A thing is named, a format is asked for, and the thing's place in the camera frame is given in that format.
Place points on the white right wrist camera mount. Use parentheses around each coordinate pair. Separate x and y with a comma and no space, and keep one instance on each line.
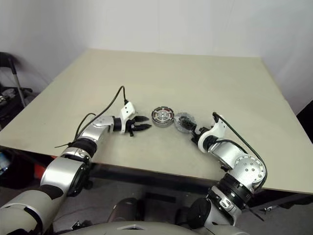
(217,131)

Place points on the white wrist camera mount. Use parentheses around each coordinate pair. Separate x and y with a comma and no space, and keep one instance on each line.
(217,131)
(127,110)

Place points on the red object under table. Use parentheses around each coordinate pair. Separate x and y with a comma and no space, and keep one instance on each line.
(40,171)

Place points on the black table frame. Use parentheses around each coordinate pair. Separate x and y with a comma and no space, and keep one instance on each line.
(159,176)

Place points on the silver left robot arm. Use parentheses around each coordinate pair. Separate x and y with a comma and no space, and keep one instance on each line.
(61,176)

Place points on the grey robot torso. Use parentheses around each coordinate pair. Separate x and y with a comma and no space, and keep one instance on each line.
(146,230)

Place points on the silver tripod pole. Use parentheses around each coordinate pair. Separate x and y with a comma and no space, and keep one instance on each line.
(18,85)

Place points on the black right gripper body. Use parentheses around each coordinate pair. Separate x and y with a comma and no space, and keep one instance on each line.
(195,138)

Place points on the round silver motor housing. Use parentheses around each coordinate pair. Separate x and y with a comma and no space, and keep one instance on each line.
(161,125)

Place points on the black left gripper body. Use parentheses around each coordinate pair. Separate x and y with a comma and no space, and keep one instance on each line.
(132,126)

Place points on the black floor clutter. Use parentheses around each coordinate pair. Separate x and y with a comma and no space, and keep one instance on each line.
(82,225)

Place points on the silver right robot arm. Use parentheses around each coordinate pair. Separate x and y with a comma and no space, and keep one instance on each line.
(247,166)

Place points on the black low shelf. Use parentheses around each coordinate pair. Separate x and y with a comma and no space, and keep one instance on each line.
(11,107)

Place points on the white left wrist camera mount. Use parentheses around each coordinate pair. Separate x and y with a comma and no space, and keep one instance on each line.
(127,110)

